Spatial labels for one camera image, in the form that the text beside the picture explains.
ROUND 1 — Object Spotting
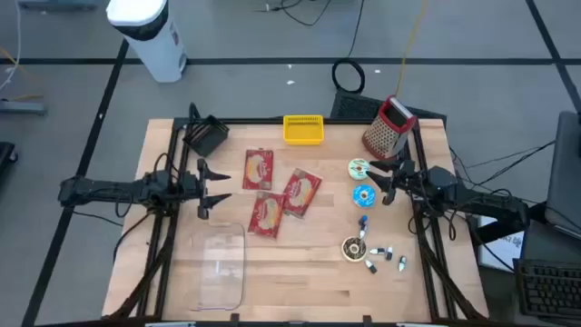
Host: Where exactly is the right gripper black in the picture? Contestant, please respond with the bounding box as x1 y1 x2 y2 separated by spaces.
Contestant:
366 157 432 206

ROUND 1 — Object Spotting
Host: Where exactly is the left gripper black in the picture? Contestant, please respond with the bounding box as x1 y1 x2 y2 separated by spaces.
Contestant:
176 158 233 221

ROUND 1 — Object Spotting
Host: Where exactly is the blue frosted toy donut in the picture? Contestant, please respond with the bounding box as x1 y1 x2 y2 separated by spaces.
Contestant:
352 183 377 209

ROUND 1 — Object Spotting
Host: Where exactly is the red snack packet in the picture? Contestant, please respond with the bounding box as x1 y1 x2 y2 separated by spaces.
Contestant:
281 167 323 219
247 190 287 241
241 148 275 191

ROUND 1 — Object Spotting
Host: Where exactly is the chocolate frosted toy donut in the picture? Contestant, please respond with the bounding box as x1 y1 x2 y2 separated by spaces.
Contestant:
340 235 368 263

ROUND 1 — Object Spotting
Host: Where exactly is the black perforated panel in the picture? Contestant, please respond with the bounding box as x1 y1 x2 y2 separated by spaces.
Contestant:
330 89 448 124

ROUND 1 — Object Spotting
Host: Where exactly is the clear plastic container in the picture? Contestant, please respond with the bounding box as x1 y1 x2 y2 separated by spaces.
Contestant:
183 221 248 313

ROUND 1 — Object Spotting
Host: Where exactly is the yellow plastic basket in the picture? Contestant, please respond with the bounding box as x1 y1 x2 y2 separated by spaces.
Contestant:
282 114 326 146

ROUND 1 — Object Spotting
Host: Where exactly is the white paper sheet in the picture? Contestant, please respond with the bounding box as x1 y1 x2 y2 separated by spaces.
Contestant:
478 215 526 273

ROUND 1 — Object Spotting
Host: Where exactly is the white trash bin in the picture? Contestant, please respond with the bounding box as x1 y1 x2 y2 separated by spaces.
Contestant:
105 0 189 84

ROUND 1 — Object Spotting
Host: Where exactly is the grey laptop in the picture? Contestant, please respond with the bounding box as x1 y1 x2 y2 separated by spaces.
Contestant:
544 111 581 240

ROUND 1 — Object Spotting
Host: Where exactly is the black computer keyboard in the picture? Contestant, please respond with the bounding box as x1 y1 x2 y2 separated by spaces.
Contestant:
515 259 581 319

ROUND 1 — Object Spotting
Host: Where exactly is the grey metal base bar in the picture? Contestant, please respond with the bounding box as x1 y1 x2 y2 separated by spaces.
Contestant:
0 99 46 115

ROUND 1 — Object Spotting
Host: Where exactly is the metal box grater red handle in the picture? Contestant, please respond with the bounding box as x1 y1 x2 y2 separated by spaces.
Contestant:
361 94 418 163

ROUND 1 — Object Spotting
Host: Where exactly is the black wire desk tray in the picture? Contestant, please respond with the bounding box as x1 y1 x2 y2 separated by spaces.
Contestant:
182 103 231 158

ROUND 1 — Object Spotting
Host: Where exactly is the black aluminium rig frame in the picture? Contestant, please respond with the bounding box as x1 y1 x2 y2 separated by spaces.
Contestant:
102 116 491 327

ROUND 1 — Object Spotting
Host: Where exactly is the black coiled cable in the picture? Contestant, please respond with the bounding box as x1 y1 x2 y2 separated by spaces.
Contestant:
330 0 367 95

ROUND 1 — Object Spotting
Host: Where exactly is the yellow cable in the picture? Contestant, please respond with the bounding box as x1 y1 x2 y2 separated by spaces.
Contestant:
396 0 428 97

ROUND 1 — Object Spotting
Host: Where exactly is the black floor cable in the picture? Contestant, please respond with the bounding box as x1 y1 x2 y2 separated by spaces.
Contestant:
253 0 335 27

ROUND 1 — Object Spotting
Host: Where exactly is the white cable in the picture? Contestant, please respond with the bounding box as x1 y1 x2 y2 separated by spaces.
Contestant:
0 0 23 92

